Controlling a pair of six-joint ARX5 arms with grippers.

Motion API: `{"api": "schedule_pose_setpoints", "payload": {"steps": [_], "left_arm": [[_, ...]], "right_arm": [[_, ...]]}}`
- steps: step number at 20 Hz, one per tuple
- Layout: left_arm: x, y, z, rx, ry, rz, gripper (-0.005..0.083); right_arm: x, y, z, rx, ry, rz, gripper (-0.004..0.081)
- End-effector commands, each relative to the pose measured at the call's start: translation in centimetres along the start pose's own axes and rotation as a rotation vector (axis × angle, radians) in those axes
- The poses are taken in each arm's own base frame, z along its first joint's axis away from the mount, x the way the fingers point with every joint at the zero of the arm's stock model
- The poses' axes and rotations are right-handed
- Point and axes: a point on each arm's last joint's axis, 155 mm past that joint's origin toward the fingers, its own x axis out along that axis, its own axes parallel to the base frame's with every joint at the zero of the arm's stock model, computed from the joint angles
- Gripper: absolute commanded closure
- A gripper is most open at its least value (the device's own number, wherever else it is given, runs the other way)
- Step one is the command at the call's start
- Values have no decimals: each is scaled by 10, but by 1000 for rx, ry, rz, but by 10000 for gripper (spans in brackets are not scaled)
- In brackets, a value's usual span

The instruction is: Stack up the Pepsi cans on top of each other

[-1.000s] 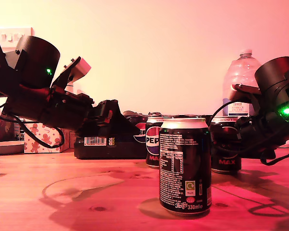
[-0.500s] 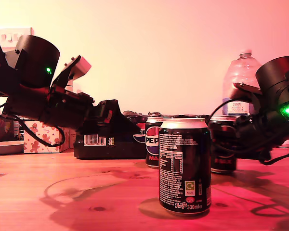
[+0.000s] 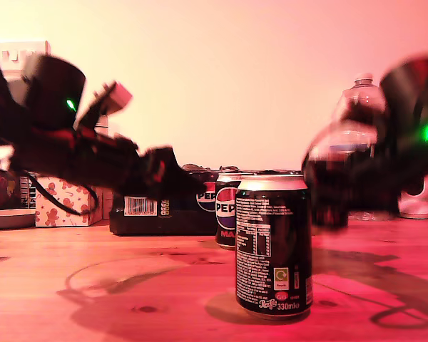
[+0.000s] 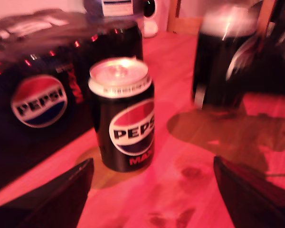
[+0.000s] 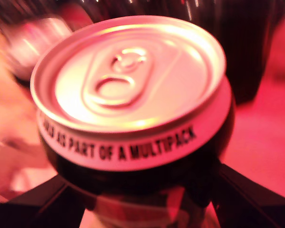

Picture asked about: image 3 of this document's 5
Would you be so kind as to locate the grey plate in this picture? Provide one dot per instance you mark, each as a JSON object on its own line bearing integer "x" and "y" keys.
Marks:
{"x": 7, "y": 218}

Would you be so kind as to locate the white torn carton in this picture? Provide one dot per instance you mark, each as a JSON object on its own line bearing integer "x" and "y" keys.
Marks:
{"x": 107, "y": 206}

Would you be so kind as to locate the gingerbread print tissue box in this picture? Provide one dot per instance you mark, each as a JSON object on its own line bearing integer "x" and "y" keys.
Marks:
{"x": 46, "y": 217}

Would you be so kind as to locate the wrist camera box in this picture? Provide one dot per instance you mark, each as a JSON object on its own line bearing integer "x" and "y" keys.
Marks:
{"x": 119, "y": 96}

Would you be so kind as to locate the white insulated bottle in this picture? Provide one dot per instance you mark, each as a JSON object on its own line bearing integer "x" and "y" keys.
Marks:
{"x": 101, "y": 126}

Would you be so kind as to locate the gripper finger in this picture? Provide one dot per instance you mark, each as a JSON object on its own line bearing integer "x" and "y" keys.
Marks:
{"x": 171, "y": 181}

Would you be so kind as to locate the large clear water bottle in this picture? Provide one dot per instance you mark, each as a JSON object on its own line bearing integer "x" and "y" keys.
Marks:
{"x": 364, "y": 80}

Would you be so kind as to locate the black Pepsi Max multipack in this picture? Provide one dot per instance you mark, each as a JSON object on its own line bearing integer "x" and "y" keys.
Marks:
{"x": 146, "y": 224}

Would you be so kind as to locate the white wall switch plate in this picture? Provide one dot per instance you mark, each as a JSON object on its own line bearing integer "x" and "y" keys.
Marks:
{"x": 7, "y": 48}

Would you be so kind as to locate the small white round camera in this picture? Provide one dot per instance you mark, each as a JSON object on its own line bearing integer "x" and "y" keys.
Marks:
{"x": 415, "y": 210}

